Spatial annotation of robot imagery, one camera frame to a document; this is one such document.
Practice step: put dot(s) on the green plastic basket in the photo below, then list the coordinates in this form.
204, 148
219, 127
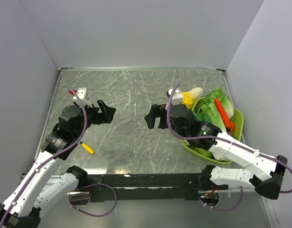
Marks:
238, 120

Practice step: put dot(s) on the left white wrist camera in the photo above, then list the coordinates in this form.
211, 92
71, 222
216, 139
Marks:
84, 94

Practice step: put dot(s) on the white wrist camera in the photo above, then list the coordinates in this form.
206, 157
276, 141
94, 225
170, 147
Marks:
84, 94
177, 97

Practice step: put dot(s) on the yellow toy cabbage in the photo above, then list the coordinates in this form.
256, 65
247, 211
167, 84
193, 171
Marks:
190, 97

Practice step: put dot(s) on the green toy lettuce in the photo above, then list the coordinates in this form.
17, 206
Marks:
207, 112

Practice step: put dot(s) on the yellow handle screwdriver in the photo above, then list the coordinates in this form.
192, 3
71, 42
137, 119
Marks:
87, 148

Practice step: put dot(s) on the orange toy carrot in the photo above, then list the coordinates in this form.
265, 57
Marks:
223, 112

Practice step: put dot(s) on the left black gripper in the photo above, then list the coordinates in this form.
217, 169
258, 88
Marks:
100, 118

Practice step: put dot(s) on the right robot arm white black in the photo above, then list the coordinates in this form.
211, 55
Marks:
264, 175

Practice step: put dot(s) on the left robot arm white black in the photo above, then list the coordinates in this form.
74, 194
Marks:
24, 207

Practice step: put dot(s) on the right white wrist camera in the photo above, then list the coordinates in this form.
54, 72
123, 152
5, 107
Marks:
177, 97

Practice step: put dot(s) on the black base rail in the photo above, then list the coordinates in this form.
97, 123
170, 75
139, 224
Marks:
103, 187

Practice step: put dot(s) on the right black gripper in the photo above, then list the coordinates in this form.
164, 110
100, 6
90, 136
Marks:
155, 109

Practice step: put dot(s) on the green toy napa cabbage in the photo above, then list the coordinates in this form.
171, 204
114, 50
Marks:
210, 99

